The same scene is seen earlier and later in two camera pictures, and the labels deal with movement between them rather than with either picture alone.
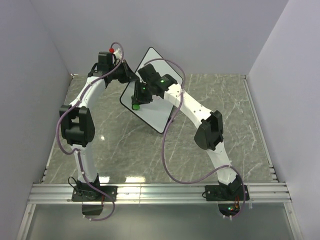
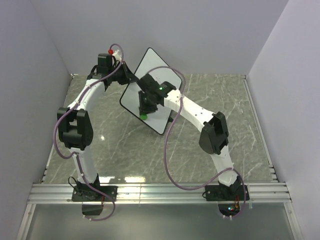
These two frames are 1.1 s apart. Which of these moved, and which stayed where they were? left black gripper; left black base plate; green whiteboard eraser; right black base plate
Moved: green whiteboard eraser
Stayed: right black base plate; left black base plate; left black gripper
